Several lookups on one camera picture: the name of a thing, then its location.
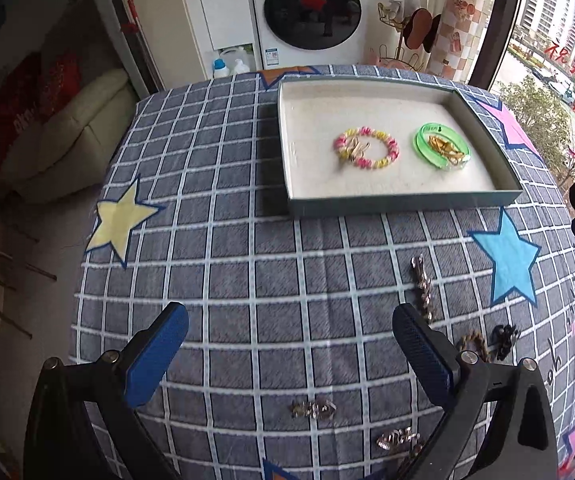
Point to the lower white washing machine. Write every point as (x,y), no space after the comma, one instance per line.
(310,32)

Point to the small silver heart clip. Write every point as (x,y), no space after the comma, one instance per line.
(397,439)

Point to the metal slipper rack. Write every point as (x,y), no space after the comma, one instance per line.
(400,34)

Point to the green translucent bangle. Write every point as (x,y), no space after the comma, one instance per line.
(441,146)

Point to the black claw hair clip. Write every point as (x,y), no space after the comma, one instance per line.
(504,338)

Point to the blue cap detergent bottle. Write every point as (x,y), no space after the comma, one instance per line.
(220,69)

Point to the white plastic bottle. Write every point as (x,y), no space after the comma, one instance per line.
(240,67)

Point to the blue checkered star tablecloth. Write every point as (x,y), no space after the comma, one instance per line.
(285,310)

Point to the red handled mop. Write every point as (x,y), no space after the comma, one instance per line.
(140,49)

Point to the beige sofa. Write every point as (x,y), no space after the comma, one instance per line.
(72,151)

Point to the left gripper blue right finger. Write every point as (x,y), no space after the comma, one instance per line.
(520,442)

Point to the pink checkered box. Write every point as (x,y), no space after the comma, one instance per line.
(461,30)

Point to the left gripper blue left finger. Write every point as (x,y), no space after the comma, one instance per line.
(60,442)

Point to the green shallow tray box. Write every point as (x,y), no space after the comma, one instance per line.
(315,115)

